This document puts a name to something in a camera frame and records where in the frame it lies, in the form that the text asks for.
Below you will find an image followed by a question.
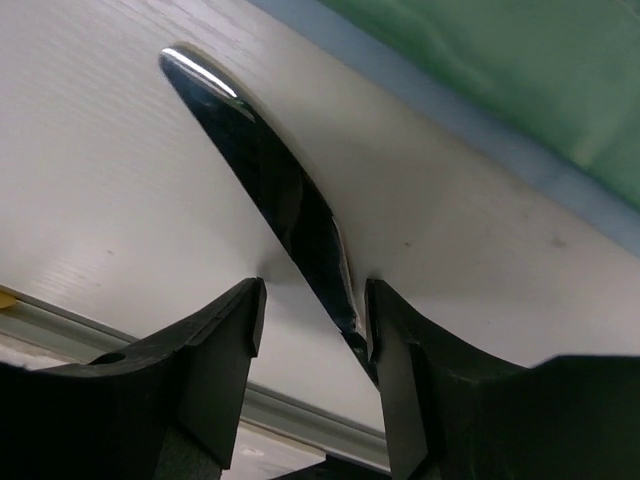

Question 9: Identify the aluminium table frame rail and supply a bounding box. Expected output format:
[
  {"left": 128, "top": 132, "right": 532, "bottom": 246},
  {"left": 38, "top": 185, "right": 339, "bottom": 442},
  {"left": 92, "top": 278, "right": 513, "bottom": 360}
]
[{"left": 1, "top": 278, "right": 390, "bottom": 479}]

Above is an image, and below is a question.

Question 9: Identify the green satin placemat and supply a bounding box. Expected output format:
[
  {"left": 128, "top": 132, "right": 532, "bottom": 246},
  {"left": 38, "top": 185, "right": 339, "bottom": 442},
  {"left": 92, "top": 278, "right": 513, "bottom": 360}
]
[{"left": 262, "top": 1, "right": 639, "bottom": 236}]

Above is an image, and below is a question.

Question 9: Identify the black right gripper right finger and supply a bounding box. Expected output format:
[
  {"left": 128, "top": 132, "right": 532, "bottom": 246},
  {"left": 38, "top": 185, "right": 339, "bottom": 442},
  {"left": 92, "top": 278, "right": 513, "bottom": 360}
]
[{"left": 365, "top": 279, "right": 639, "bottom": 479}]

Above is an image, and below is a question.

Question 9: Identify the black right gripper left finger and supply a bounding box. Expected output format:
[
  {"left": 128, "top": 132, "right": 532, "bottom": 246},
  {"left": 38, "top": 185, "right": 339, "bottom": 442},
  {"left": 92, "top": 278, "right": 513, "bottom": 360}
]
[{"left": 1, "top": 278, "right": 267, "bottom": 479}]

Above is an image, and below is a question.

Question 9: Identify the silver spoon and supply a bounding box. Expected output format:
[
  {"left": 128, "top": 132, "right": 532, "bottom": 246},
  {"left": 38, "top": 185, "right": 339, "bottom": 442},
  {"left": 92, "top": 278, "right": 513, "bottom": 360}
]
[{"left": 158, "top": 42, "right": 378, "bottom": 382}]

